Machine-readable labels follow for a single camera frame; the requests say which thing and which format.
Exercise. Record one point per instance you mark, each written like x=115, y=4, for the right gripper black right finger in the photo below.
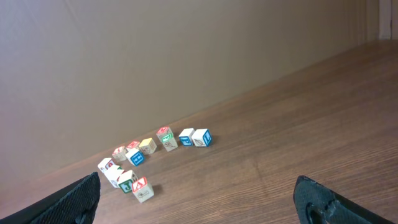
x=317, y=204

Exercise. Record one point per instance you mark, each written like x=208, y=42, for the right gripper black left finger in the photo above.
x=75, y=203

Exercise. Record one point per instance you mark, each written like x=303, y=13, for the plain engraved wooden block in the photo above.
x=113, y=177

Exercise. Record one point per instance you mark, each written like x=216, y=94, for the green J wooden block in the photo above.
x=126, y=179

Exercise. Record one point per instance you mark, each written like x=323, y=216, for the red A wooden block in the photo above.
x=142, y=189

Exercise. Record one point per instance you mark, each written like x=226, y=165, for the plain wooden block red side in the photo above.
x=105, y=164

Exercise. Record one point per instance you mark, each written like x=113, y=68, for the plain wooden block green side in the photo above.
x=114, y=167

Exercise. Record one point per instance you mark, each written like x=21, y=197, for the red A block far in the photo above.
x=119, y=154

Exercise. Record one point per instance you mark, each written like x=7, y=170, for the blue H wooden block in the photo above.
x=135, y=157

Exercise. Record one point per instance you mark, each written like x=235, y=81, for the red W wooden block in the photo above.
x=133, y=145

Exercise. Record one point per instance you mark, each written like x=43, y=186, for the yellow wooden block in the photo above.
x=147, y=146

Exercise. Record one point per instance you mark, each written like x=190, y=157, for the green top wooden block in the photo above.
x=168, y=142

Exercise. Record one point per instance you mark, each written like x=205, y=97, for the red M wooden block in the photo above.
x=164, y=131

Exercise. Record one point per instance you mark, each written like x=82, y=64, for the blue P wooden block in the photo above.
x=186, y=136

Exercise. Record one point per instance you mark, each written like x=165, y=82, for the blue L wooden block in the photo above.
x=202, y=138

